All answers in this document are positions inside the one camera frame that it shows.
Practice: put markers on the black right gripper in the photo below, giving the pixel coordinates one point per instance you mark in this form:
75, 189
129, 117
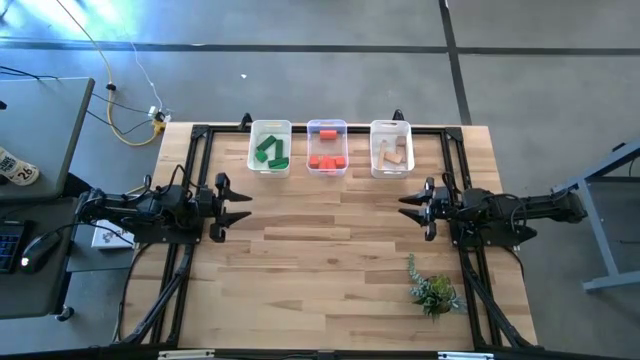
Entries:
447, 207

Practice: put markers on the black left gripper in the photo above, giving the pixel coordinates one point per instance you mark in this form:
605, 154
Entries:
207, 210

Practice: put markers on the long natural wooden plank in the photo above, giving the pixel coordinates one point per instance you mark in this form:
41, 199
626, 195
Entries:
382, 154

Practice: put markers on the small natural wooden cube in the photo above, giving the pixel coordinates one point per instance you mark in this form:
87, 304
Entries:
401, 141

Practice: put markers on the small red wooden cube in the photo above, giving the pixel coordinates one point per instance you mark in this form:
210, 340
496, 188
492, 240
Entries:
340, 161
314, 161

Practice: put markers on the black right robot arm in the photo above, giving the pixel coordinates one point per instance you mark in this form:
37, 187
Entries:
525, 210

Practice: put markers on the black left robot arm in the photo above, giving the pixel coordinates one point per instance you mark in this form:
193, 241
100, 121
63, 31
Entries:
170, 207

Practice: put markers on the white plastic bin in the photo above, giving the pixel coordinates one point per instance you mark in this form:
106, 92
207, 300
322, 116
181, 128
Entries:
392, 131
270, 130

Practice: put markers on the artificial green plant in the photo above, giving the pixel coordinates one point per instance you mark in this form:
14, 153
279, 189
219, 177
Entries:
435, 295

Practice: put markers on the yellow power connector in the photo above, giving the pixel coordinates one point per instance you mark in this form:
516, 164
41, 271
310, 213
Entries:
159, 127

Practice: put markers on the clear plastic bin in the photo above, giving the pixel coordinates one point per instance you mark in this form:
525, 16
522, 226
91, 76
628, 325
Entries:
327, 147

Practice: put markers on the white power adapter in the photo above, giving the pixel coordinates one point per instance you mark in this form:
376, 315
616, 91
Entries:
152, 110

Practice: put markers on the white printed box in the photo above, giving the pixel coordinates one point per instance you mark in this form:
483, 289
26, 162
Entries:
107, 239

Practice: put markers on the grey metal stand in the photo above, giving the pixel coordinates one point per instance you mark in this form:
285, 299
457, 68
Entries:
606, 260

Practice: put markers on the black computer mouse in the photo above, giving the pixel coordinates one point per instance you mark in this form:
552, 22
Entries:
40, 250

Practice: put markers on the black caster wheel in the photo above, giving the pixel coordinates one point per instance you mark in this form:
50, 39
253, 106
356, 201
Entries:
65, 314

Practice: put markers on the light grey desk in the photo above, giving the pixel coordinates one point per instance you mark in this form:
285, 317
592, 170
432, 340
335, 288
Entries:
45, 125

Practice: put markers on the dark grey desk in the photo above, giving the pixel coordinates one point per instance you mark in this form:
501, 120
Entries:
45, 300

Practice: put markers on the white packet printed 26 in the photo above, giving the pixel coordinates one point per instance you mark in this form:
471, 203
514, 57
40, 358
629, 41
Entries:
20, 172

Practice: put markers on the black backlit keyboard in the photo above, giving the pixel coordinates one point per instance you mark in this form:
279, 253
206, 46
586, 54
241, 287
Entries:
10, 247

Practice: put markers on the black aluminium table frame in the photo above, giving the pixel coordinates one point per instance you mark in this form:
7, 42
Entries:
430, 130

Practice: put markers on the silver metal bracket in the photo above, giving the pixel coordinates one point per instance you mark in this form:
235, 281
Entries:
465, 356
185, 355

